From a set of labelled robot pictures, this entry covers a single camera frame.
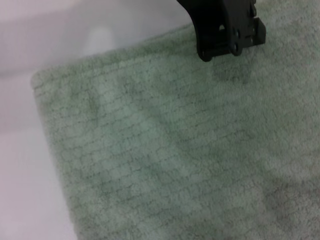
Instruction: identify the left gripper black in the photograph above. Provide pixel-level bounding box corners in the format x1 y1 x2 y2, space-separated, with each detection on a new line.
176 0 267 63

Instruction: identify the light green ribbed towel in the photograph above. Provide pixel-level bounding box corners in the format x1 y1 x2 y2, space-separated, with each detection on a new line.
29 0 320 240

